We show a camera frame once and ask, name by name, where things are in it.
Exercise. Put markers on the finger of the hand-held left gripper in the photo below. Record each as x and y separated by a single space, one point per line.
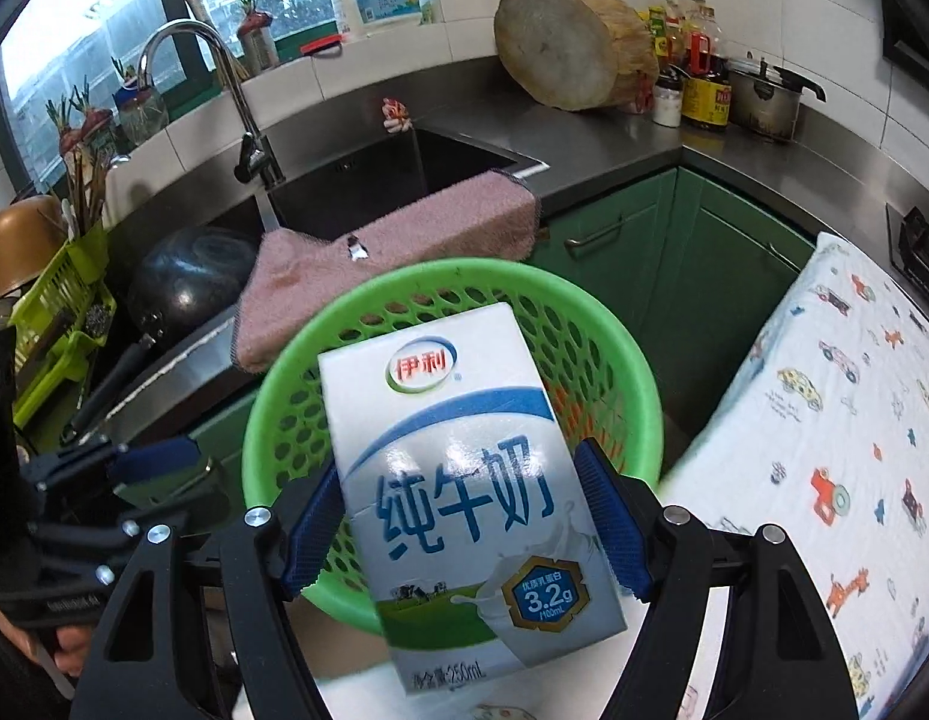
176 499
153 459

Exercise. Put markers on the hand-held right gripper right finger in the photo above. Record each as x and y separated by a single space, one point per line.
616 529

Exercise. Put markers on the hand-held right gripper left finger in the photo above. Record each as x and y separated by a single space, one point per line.
308 532

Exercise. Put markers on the white blue milk carton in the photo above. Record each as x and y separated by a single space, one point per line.
464 465

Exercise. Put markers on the green plastic basket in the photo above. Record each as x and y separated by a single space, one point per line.
434 277

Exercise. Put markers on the person's left hand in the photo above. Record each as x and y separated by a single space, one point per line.
67 649

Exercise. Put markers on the green dish rack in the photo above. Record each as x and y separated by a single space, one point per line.
59 307

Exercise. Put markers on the black wok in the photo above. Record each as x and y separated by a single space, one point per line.
187 277

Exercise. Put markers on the copper coloured bowl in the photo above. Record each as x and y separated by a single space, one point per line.
22 247

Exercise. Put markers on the white cartoon printed cloth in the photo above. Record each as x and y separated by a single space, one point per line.
847 405

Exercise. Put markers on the bundle of chopsticks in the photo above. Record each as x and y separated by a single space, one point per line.
86 195

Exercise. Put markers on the green cabinet door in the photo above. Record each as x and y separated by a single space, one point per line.
622 255
727 270

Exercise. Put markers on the pink dish towel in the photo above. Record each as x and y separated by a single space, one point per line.
434 225

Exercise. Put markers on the sprouting plant in jar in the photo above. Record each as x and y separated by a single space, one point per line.
86 127
140 109
256 34

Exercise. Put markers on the black kitchen sink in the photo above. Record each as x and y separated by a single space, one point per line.
404 165

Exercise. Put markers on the steel kitchen faucet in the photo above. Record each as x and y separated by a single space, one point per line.
232 75

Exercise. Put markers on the black gas stove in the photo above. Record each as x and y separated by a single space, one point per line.
922 247

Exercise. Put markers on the small red white figurine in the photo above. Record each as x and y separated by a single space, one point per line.
395 116

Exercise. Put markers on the small white jar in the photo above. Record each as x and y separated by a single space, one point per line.
667 111

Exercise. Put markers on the dark sauce bottle yellow label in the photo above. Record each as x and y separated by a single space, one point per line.
706 101

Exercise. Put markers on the red flat box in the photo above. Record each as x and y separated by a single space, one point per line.
320 47

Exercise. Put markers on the round wooden chopping block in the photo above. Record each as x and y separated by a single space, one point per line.
562 45

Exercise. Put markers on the yellow cap condiment bottle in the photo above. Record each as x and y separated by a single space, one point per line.
658 34

